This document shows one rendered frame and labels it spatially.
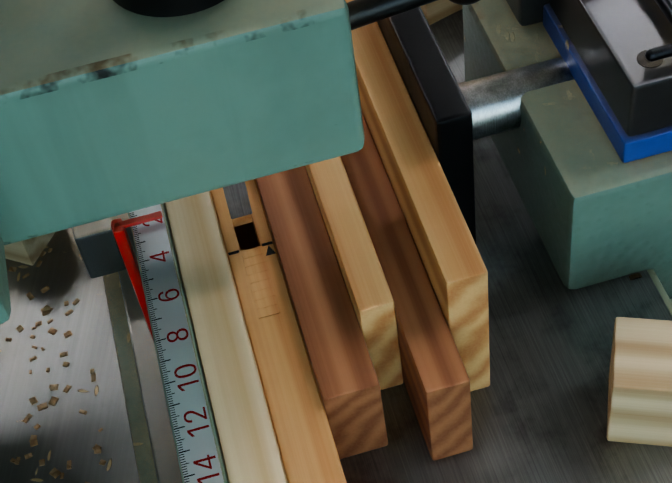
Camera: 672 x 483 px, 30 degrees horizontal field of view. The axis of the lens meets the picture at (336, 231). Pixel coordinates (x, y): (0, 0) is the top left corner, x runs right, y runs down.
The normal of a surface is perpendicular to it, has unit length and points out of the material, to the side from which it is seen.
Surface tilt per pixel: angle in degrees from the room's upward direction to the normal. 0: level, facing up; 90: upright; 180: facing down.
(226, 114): 90
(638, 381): 0
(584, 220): 90
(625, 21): 0
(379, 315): 90
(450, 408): 90
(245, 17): 0
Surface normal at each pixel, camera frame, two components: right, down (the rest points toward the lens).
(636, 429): -0.17, 0.77
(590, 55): -0.96, 0.26
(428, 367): -0.11, -0.64
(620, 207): 0.25, 0.73
